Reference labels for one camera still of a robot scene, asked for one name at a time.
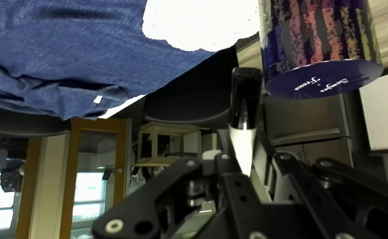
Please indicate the wooden door frame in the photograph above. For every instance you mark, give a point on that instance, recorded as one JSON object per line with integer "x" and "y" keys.
{"x": 72, "y": 177}

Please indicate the small wooden shelf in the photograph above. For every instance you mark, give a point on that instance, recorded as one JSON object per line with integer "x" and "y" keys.
{"x": 165, "y": 146}

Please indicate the blue fabric cloth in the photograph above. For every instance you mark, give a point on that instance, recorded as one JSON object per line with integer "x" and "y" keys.
{"x": 69, "y": 48}

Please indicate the white paper doily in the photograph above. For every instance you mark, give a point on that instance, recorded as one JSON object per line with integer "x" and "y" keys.
{"x": 198, "y": 22}

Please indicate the black capped white marker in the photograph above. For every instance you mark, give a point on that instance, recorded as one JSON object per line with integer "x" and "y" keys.
{"x": 246, "y": 97}

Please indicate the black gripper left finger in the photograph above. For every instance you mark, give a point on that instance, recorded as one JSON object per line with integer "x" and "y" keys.
{"x": 231, "y": 154}

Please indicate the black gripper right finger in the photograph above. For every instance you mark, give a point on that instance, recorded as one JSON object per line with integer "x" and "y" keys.
{"x": 269, "y": 168}

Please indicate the black office chair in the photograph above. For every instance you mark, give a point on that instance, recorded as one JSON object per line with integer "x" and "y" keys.
{"x": 21, "y": 124}
{"x": 189, "y": 104}

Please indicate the white cabinet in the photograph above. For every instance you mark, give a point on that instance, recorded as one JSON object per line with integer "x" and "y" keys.
{"x": 387, "y": 110}

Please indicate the purple striped cylindrical canister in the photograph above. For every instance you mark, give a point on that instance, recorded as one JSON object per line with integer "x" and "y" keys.
{"x": 318, "y": 40}

